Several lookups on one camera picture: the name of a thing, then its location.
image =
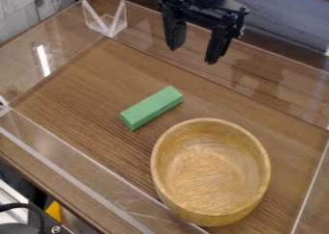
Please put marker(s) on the green rectangular block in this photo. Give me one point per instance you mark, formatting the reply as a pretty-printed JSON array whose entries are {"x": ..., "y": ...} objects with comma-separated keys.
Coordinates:
[{"x": 151, "y": 107}]

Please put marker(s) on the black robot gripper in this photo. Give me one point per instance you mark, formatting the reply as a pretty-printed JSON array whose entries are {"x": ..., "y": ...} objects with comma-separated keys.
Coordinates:
[{"x": 210, "y": 14}]

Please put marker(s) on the brown wooden bowl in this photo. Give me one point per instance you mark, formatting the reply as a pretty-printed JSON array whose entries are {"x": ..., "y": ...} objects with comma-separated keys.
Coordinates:
[{"x": 211, "y": 170}]

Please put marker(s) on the black and yellow equipment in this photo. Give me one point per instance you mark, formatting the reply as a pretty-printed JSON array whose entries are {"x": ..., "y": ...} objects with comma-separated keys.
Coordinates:
[{"x": 54, "y": 222}]

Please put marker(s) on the clear acrylic corner bracket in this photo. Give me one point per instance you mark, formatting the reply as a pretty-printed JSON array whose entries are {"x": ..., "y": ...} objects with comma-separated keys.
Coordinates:
[{"x": 107, "y": 24}]

